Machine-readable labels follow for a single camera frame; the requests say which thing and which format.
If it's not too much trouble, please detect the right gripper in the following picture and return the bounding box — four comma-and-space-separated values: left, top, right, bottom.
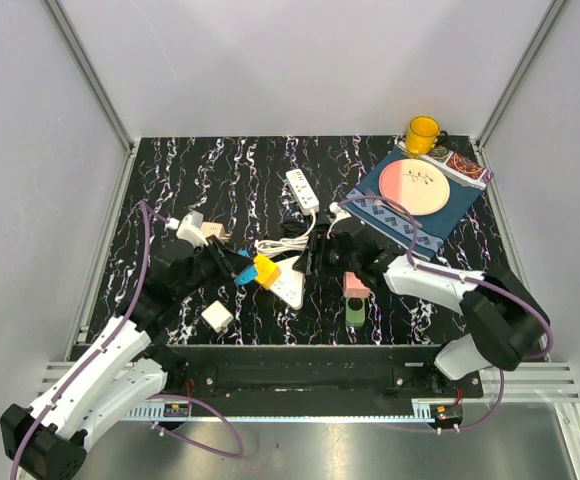
293, 231, 359, 278

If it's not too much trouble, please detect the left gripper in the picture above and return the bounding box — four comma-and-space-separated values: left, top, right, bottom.
175, 234, 254, 301

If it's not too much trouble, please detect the white triangular power strip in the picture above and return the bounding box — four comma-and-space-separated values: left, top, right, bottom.
269, 256, 305, 310

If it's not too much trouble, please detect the beige cube socket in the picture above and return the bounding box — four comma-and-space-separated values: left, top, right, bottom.
201, 222, 231, 242

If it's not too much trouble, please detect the yellow cube socket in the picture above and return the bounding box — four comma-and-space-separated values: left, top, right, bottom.
253, 254, 281, 290

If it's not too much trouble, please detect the blue plug adapter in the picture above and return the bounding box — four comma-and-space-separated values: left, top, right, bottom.
235, 249, 258, 286

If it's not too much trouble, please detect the pink cube socket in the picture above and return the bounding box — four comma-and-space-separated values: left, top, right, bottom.
343, 272, 371, 299

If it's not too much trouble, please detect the green power strip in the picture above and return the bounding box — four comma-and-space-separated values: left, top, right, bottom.
345, 298, 366, 328

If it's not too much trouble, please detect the white rectangular power strip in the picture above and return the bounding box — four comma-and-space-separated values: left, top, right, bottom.
286, 169, 319, 215

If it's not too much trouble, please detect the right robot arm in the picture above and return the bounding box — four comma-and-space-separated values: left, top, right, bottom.
293, 219, 554, 397

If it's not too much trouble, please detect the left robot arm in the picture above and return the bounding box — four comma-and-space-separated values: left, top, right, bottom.
0, 237, 252, 479

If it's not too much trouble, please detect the white cube charger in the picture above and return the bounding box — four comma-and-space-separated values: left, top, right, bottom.
201, 301, 234, 333

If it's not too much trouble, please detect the silver fork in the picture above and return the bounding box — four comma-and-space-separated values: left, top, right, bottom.
364, 189, 422, 228

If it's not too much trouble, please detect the pink cream plate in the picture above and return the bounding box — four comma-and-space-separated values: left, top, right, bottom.
378, 159, 450, 216

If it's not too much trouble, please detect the yellow mug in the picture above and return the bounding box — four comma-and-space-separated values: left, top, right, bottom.
405, 116, 448, 155

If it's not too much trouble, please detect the black coiled cable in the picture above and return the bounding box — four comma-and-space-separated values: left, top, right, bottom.
279, 219, 321, 239

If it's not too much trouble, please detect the white coiled cable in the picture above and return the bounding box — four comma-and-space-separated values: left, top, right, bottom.
254, 212, 321, 254

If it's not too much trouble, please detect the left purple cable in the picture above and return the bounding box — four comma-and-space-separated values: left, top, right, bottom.
8, 200, 245, 480

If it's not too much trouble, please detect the purple cable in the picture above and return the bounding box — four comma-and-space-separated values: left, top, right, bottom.
8, 200, 245, 480
329, 195, 555, 436

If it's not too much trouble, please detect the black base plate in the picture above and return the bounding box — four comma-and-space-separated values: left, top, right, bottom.
146, 345, 483, 418

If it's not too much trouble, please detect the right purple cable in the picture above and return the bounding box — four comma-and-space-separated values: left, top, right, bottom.
329, 195, 555, 436

